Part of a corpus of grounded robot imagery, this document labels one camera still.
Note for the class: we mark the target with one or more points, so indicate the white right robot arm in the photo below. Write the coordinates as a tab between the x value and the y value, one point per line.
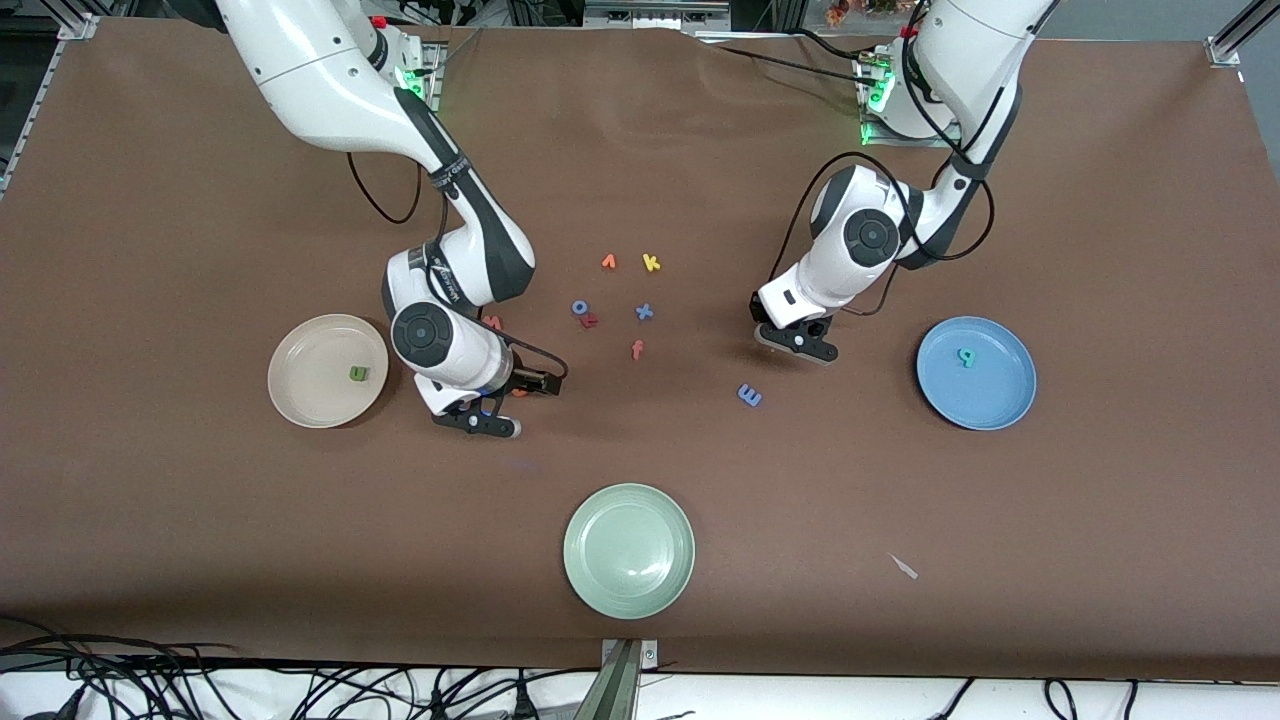
320	80

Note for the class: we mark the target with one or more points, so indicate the blue round plate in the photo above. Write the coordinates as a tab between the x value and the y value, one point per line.
980	395

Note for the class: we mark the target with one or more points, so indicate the beige round plate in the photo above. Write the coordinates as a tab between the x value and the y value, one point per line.
320	400

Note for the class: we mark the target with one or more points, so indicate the brown table cover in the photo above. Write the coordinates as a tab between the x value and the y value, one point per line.
640	180

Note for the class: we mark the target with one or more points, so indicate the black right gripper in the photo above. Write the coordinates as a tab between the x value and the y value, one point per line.
524	381

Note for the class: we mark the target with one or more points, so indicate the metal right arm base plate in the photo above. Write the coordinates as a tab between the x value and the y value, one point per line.
432	80

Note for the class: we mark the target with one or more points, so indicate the orange dried plant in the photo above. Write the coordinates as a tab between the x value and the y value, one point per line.
838	12

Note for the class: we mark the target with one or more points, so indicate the aluminium frame profile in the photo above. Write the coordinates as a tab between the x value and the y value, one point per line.
1225	48
40	100

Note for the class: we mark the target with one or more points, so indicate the green round plate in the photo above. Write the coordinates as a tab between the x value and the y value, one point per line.
629	551

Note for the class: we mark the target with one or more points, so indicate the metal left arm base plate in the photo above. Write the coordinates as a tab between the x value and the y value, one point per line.
875	138

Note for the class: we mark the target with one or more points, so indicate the small pale paper scrap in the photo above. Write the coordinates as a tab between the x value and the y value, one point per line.
903	566

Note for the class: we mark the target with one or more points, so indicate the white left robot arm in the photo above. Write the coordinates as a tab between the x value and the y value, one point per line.
970	50

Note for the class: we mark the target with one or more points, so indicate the metal table edge bracket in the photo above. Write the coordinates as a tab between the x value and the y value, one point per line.
625	690

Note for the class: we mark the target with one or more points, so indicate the grey metal rail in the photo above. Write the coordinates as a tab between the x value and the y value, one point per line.
650	15

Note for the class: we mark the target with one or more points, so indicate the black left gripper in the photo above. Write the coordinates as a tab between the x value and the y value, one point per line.
757	312

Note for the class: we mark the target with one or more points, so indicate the blue foam letter E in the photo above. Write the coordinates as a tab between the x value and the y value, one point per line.
749	395

